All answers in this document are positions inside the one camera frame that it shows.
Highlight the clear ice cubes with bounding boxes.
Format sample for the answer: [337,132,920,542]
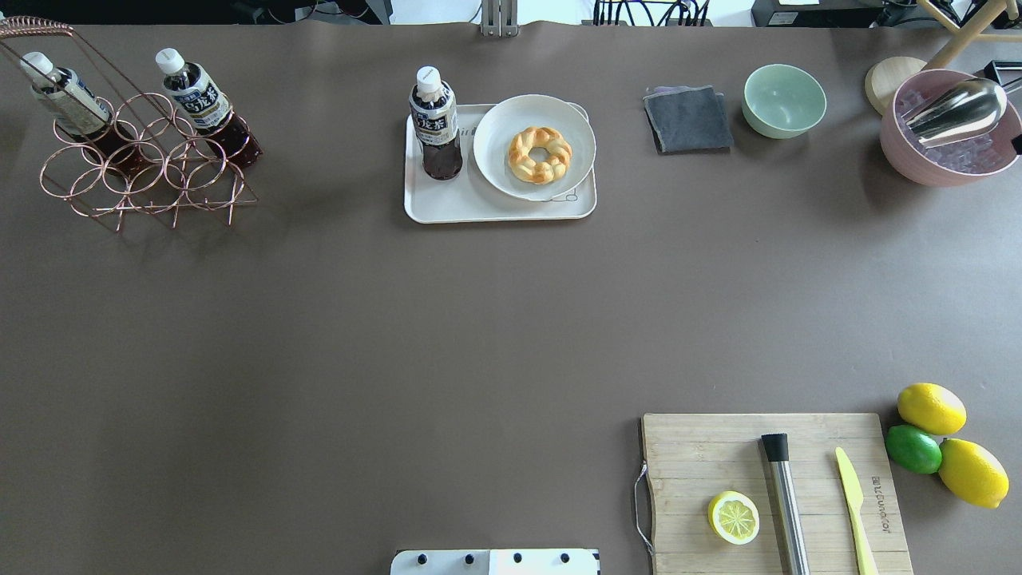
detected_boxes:
[901,89,993,171]

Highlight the braided ring bread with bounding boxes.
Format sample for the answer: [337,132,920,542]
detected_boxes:
[507,126,573,184]

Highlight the copper wire bottle rack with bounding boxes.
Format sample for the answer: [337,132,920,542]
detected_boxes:
[2,16,258,232]

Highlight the half lemon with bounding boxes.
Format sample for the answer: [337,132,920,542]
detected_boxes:
[707,490,760,545]

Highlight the green lime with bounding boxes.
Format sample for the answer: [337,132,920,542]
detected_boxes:
[885,423,943,474]

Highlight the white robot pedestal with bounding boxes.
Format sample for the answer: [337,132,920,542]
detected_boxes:
[390,547,601,574]

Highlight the yellow lemon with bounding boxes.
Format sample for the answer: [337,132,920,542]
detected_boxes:
[938,439,1010,509]
[897,383,968,436]

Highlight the white serving tray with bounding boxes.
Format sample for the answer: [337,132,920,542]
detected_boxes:
[404,103,597,224]

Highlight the wooden cutting board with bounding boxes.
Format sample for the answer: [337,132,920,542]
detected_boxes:
[642,414,913,574]

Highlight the grey folded cloth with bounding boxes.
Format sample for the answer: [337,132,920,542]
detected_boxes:
[643,86,734,154]

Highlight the mint green bowl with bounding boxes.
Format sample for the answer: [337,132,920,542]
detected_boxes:
[742,63,827,139]

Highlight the steel ice scoop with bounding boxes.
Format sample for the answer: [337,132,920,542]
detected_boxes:
[905,77,1008,149]

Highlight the tea bottle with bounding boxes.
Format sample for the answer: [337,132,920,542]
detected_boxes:
[156,48,263,167]
[409,65,463,180]

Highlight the pink bowl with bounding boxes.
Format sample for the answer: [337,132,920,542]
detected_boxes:
[880,69,1020,187]

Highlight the tea bottle in rack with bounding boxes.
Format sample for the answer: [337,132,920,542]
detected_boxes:
[156,48,263,167]

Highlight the tea bottle rack front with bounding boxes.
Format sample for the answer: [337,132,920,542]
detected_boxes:
[19,51,149,176]

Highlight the wooden mug tree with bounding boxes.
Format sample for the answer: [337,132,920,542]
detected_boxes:
[864,1,1021,114]

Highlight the yellow plastic knife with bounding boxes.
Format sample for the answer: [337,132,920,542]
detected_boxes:
[834,446,880,575]

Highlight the white plate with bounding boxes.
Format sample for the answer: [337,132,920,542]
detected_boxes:
[473,94,597,201]

